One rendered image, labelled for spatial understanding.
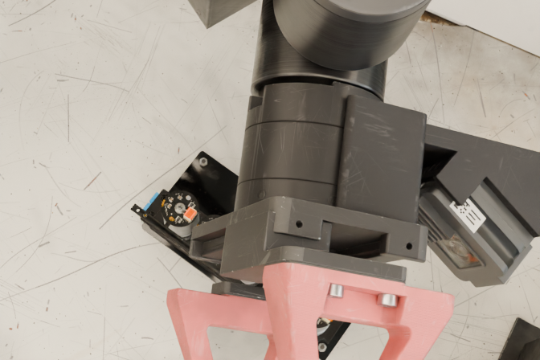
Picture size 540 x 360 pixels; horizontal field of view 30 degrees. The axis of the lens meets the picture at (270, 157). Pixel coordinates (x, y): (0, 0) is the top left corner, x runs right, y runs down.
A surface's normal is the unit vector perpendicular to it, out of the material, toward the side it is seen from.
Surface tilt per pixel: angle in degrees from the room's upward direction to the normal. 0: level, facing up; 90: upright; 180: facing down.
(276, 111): 38
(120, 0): 0
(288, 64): 28
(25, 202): 0
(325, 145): 8
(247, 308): 20
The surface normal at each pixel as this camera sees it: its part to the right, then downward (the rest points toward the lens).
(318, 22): -0.51, 0.82
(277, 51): -0.62, -0.27
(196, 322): 0.38, -0.24
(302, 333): 0.31, 0.18
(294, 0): -0.82, 0.53
